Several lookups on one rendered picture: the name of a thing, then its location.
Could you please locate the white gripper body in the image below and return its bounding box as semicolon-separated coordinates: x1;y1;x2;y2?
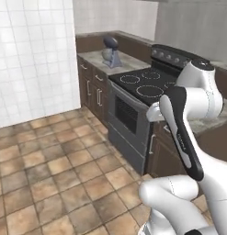
145;102;165;123

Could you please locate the brown wooden drawer front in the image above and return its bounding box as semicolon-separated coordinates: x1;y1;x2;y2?
152;120;174;140
92;67;109;92
76;56;95;79

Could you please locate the grey oven door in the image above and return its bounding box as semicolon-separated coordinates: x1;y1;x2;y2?
108;82;151;158

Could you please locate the black and grey stove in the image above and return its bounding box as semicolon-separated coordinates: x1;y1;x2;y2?
108;43;211;176

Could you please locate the brown wooden cupboard door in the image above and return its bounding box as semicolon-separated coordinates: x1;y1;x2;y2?
92;83;109;126
78;74;95;108
146;130;187;179

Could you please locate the grey oven bottom drawer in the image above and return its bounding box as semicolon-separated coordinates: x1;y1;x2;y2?
108;129;147;176

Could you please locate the blue-grey stand mixer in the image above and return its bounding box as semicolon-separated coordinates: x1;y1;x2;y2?
101;36;123;69

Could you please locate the grey oven door handle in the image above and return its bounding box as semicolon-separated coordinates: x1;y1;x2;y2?
108;80;150;114

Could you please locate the silver cupboard door handle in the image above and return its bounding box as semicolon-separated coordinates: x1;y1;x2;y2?
148;133;156;155
96;87;103;107
85;79;92;97

